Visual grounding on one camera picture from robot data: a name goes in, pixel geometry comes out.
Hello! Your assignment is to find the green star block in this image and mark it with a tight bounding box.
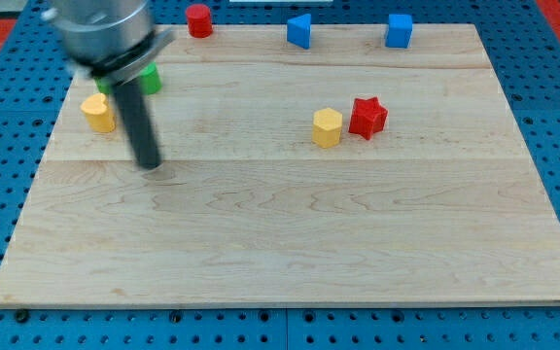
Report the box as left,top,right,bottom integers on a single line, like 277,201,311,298
94,62,162,95

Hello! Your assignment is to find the red star block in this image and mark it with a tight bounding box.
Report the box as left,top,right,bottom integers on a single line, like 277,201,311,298
348,96,388,140

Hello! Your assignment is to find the wooden board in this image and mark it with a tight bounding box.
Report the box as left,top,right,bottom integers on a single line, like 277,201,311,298
0,24,560,309

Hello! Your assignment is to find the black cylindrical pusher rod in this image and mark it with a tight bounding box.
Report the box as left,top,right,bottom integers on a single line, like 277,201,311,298
112,80,162,170

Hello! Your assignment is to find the yellow hexagon block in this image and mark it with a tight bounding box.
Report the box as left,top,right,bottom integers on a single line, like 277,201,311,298
312,108,343,148

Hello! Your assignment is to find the red cylinder block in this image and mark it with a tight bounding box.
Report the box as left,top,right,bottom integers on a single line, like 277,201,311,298
185,4,213,39

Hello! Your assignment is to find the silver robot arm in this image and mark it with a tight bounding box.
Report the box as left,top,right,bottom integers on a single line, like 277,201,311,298
41,0,174,170

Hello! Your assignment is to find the blue cube block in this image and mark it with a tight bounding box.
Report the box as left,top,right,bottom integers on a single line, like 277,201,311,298
385,14,413,49

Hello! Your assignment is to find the blue triangle block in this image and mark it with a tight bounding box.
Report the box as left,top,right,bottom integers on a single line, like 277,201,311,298
286,14,311,50

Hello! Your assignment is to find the yellow heart block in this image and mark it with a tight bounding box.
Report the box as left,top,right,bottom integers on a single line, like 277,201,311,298
80,93,116,133

